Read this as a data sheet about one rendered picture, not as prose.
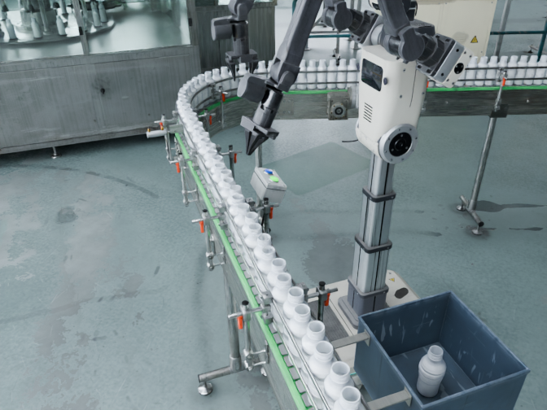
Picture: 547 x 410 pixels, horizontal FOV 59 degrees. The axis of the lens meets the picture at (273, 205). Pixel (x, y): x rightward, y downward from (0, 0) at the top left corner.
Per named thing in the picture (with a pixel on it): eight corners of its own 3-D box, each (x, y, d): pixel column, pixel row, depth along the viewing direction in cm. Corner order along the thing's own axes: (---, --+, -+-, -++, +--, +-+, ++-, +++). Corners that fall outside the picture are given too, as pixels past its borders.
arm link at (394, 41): (433, 41, 141) (422, 37, 145) (409, 25, 136) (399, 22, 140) (416, 70, 144) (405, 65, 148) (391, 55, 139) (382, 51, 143)
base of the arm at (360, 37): (362, 45, 182) (379, 15, 179) (347, 35, 178) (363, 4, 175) (352, 39, 189) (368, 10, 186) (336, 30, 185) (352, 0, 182)
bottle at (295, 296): (308, 349, 119) (311, 299, 110) (285, 351, 118) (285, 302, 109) (304, 331, 124) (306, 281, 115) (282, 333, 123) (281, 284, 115)
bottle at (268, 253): (256, 290, 137) (255, 244, 128) (277, 288, 138) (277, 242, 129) (260, 305, 132) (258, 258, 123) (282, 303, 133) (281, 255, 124)
